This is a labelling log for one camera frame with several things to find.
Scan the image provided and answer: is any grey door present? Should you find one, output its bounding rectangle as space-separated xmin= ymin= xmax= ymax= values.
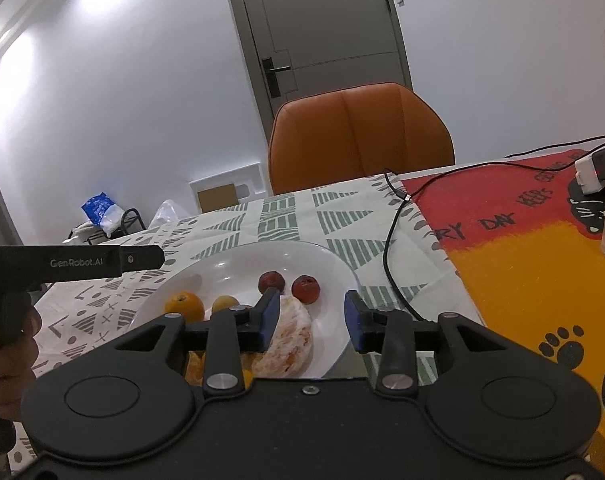
xmin=219 ymin=0 xmax=413 ymax=129

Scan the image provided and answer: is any white charger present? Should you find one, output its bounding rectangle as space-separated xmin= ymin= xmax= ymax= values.
xmin=574 ymin=147 xmax=605 ymax=195

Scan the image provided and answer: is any large orange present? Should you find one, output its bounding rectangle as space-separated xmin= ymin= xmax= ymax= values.
xmin=184 ymin=351 xmax=207 ymax=387

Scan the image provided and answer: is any patterned tablecloth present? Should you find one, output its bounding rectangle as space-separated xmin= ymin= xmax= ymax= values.
xmin=2 ymin=172 xmax=483 ymax=461

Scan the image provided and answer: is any clear plastic bag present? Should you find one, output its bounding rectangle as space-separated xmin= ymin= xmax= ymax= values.
xmin=147 ymin=199 xmax=186 ymax=231

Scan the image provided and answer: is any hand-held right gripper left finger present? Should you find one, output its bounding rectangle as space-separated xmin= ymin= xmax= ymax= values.
xmin=102 ymin=287 xmax=283 ymax=394

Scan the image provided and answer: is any peeled orange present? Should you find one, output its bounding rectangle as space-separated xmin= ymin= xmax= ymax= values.
xmin=252 ymin=295 xmax=314 ymax=379

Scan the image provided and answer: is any orange chair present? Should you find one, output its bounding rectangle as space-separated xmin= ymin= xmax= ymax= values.
xmin=267 ymin=82 xmax=456 ymax=196

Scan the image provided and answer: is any blue and white bag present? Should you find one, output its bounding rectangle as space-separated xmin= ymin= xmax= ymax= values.
xmin=80 ymin=191 xmax=126 ymax=234

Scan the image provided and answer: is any person's left hand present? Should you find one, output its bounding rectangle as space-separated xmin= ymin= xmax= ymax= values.
xmin=0 ymin=304 xmax=40 ymax=423

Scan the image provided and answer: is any black cable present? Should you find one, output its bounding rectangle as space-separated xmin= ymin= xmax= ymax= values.
xmin=381 ymin=132 xmax=605 ymax=324

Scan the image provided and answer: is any medium orange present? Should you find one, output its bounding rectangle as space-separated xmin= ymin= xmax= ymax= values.
xmin=164 ymin=291 xmax=205 ymax=322

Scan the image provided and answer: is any white bowl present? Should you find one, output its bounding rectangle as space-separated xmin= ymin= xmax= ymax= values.
xmin=127 ymin=241 xmax=361 ymax=380

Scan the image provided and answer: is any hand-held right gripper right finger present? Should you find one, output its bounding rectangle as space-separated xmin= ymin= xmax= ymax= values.
xmin=343 ymin=289 xmax=524 ymax=394

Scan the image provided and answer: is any black door handle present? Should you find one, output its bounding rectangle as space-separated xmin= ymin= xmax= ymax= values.
xmin=261 ymin=56 xmax=292 ymax=97

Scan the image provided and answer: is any black shoe rack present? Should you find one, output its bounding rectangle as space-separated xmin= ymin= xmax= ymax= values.
xmin=67 ymin=207 xmax=146 ymax=246

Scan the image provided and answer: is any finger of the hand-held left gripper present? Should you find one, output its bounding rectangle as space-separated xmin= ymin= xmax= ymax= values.
xmin=120 ymin=245 xmax=166 ymax=276

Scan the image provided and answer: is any red and orange mat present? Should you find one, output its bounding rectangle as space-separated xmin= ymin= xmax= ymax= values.
xmin=399 ymin=147 xmax=605 ymax=480

